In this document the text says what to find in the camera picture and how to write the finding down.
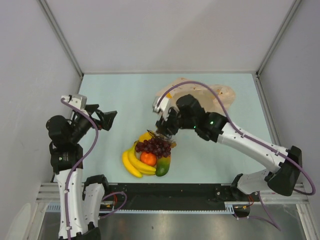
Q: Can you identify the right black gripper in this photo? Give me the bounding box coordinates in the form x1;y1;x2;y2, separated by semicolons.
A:
156;105;197;139

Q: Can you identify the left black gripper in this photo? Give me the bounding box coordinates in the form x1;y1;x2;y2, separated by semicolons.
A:
69;104;116;142

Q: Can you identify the translucent peach plastic bag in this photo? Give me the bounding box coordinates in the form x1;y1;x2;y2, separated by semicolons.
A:
165;83;236;115

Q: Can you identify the dark red fake grape bunch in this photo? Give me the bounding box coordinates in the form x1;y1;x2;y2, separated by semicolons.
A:
135;130;177;159

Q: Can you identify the yellow fake bell pepper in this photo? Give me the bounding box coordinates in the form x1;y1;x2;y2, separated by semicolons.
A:
138;132;153;143

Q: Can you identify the green fake fruit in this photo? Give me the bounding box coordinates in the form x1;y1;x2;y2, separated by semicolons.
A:
155;156;171;177

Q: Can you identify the yellow fake banana bunch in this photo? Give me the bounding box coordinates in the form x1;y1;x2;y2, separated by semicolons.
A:
122;141;156;178

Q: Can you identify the fake orange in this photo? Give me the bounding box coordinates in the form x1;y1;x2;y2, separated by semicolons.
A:
140;151;157;167

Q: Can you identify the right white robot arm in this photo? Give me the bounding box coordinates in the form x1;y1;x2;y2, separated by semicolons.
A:
153;94;302;201

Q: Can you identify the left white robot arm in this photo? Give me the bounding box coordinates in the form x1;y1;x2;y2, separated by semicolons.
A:
46;104;117;240

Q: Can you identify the cream round plate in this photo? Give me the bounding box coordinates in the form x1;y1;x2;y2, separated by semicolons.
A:
129;139;172;178

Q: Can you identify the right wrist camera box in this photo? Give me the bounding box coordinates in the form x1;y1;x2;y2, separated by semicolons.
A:
152;96;173;121

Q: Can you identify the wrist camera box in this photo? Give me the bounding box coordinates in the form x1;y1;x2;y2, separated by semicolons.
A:
61;94;87;111
152;96;173;121

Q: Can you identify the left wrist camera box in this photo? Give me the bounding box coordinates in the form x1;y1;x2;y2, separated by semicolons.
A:
61;94;87;111

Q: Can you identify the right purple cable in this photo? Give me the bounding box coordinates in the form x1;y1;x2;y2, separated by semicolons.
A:
156;80;316;232

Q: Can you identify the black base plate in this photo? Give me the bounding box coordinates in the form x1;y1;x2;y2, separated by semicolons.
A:
102;183;259;211

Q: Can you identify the aluminium frame rail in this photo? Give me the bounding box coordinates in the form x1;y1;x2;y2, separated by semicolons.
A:
35;182;309;205

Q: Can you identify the white slotted cable duct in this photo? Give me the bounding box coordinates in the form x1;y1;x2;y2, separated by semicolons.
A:
46;201;237;215

